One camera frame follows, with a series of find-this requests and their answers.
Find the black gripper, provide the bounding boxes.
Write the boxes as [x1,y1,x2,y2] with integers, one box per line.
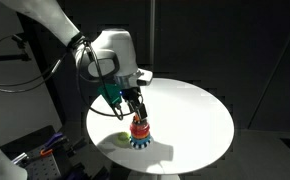
[119,85,150,122]

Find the small black white ring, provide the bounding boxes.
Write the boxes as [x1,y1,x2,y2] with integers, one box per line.
[132,118,149,127]

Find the purple orange clamp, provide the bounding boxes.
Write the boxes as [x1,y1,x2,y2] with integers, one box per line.
[39,131,66,157]

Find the grey metal pole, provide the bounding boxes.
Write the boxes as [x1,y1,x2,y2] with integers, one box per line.
[149,0,157,73]

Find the perforated metal plate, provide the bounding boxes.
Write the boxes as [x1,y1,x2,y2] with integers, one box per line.
[20,146,73,180]

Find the silver metal cylinder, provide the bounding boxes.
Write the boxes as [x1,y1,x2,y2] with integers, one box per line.
[10,152,30,166]

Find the red stacking ring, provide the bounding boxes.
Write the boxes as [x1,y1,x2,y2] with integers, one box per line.
[129,122,152,135]

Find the orange stacking ring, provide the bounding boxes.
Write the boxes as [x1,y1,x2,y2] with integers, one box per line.
[130,130,152,141]

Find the yellow-green ring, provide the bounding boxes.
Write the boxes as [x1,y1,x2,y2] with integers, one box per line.
[117,131,131,145]

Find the black camera cable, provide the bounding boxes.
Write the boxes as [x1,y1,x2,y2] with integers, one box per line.
[74,39,127,122]

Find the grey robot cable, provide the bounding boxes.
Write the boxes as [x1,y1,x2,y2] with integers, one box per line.
[0,54,69,95]

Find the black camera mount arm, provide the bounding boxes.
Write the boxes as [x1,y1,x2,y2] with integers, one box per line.
[0,33,33,64]

